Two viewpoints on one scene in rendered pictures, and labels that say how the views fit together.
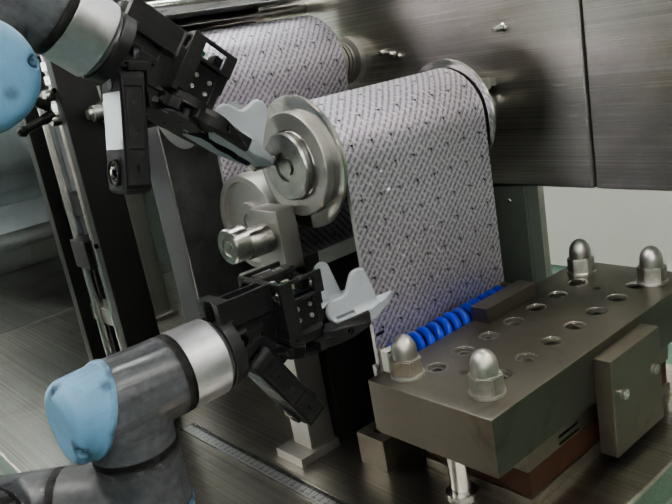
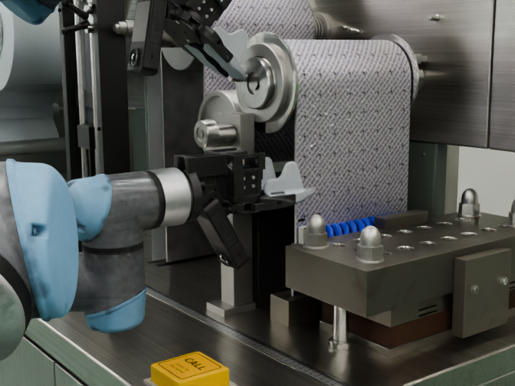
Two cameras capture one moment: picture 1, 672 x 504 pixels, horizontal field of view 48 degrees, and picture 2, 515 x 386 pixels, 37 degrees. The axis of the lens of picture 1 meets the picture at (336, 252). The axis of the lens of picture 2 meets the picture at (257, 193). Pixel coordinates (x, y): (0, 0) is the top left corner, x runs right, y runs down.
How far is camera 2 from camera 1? 0.32 m
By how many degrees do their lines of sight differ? 6
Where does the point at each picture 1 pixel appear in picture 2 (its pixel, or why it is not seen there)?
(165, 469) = (132, 259)
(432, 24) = (385, 10)
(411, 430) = (310, 284)
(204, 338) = (175, 178)
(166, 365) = (147, 187)
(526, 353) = (406, 246)
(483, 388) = (366, 253)
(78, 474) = not seen: hidden behind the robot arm
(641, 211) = not seen: outside the picture
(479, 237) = (391, 171)
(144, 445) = (122, 236)
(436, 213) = (360, 142)
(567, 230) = not seen: hidden behind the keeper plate
